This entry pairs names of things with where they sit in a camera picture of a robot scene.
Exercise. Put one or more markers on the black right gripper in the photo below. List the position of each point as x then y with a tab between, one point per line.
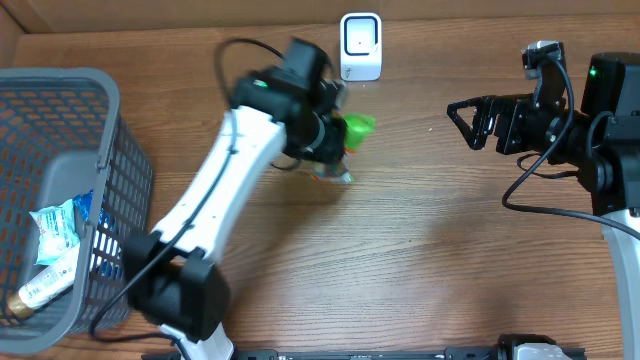
509	107

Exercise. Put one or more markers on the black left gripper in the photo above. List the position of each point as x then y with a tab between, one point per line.
335	146

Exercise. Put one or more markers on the green snack bag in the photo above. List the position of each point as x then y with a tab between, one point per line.
358	128

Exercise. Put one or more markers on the blue snack wrapper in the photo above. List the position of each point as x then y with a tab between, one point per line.
104	250

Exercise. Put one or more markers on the light blue tissue pack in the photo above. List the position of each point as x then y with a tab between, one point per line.
57	231

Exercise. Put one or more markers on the white tube with gold cap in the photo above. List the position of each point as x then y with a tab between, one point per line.
45	286

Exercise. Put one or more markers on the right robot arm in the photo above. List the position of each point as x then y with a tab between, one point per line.
598	136

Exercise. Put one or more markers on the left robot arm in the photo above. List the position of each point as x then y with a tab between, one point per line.
172	273

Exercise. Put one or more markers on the white barcode scanner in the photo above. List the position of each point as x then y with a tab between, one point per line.
361	47

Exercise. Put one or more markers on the grey plastic basket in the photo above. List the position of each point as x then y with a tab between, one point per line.
62	135

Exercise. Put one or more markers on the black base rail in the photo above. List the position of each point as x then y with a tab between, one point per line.
508	347

